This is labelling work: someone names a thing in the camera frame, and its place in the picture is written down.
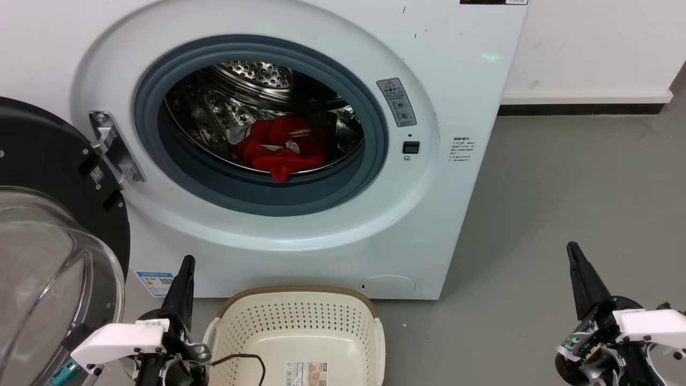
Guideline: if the stainless steel washing machine drum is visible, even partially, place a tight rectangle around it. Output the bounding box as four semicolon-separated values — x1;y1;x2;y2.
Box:
163;61;366;175

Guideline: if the grey warning sticker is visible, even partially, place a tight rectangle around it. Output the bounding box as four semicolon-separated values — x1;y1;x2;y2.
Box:
376;78;417;128

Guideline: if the white front-load washing machine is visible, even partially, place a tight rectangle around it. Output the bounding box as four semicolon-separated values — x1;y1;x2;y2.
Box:
0;0;531;301

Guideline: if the metal door hinge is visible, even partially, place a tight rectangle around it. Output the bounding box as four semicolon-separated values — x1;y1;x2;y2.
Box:
88;110;146;189

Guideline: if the small printed text label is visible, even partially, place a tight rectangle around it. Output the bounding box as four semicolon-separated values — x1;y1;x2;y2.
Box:
449;137;476;163

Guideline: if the black washer door with glass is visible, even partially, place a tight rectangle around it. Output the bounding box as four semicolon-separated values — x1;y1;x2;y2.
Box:
0;96;132;386

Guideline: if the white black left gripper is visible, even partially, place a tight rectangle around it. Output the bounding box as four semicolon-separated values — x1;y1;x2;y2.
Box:
69;256;212;386

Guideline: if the grey rubber door gasket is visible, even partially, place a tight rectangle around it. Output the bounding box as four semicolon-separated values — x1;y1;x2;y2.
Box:
133;35;389;217

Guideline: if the blue energy label sticker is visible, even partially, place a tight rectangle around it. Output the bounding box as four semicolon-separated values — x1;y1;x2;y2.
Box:
135;271;175;298

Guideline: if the round white filter cover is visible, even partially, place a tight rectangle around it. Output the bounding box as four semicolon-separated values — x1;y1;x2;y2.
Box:
358;275;417;298

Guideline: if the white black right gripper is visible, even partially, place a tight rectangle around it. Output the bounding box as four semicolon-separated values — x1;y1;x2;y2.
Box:
555;242;686;386

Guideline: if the white and black baseboard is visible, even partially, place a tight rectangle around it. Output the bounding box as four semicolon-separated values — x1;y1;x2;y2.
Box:
498;88;673;116

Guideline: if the cream perforated laundry basket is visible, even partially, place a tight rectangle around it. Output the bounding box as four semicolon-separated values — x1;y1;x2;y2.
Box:
203;285;386;386

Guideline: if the red garment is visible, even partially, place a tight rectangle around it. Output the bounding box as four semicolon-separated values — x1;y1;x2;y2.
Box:
233;115;330;182

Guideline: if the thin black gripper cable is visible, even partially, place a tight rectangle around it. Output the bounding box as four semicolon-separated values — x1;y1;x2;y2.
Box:
209;353;267;386

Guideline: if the printed product label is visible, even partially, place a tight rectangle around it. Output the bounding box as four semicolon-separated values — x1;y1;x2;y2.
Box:
284;361;327;386

